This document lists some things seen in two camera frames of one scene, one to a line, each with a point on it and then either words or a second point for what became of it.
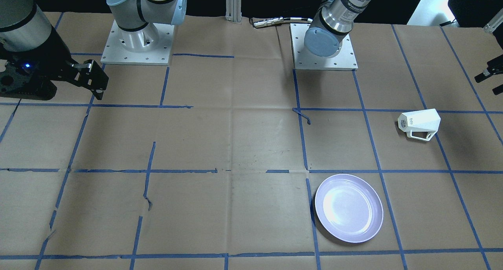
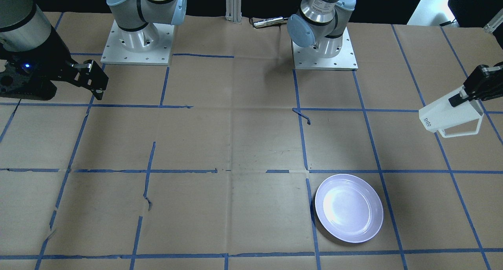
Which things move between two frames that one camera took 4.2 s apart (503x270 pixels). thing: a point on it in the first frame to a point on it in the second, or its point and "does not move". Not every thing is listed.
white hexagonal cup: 421,124 to 440,115
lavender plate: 349,208 does not move
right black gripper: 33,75 does not move
